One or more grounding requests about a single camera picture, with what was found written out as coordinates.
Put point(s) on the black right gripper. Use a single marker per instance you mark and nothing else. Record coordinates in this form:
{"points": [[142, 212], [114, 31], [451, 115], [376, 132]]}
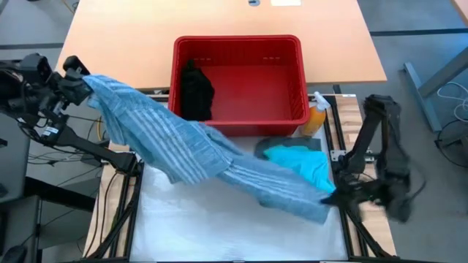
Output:
{"points": [[365, 193]]}

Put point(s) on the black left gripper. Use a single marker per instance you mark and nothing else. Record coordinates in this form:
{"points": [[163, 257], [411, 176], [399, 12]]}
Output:
{"points": [[71, 89]]}

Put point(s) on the turquoise garment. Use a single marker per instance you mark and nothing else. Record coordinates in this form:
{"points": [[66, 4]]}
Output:
{"points": [[307, 164]]}

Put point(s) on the grey-green trousers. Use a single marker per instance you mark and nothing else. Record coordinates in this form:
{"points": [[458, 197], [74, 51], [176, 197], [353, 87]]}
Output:
{"points": [[292, 141]]}

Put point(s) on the grey striped garment with label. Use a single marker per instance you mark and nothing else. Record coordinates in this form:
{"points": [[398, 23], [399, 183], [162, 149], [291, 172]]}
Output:
{"points": [[175, 146]]}

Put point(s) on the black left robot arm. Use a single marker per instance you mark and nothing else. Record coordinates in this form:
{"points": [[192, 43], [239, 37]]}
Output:
{"points": [[84, 144]]}

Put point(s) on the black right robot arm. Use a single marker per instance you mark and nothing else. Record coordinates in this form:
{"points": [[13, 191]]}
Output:
{"points": [[387, 153]]}

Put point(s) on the red plastic laundry bin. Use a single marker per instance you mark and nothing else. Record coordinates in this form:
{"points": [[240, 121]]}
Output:
{"points": [[256, 91]]}

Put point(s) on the tan wooden desk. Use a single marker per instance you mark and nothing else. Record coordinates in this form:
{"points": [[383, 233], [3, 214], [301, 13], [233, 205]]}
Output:
{"points": [[146, 36]]}

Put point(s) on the orange spray bottle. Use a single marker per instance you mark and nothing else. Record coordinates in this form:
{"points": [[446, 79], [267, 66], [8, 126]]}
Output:
{"points": [[314, 117]]}

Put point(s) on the dark grey cabinet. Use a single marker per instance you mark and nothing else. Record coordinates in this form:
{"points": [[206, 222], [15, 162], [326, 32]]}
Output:
{"points": [[11, 164]]}

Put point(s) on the black garment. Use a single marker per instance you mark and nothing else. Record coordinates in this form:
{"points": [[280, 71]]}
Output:
{"points": [[195, 95]]}

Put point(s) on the black floor beam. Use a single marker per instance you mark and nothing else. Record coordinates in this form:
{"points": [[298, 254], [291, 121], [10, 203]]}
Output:
{"points": [[58, 193]]}

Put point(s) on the grey metal desk leg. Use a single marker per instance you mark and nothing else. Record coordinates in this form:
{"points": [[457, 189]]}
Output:
{"points": [[424, 95]]}

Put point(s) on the white paper sheet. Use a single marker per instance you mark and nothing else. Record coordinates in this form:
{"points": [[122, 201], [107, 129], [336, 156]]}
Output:
{"points": [[286, 2]]}

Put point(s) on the white metal corner bracket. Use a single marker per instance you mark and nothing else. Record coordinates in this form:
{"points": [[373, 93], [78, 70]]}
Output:
{"points": [[337, 155]]}

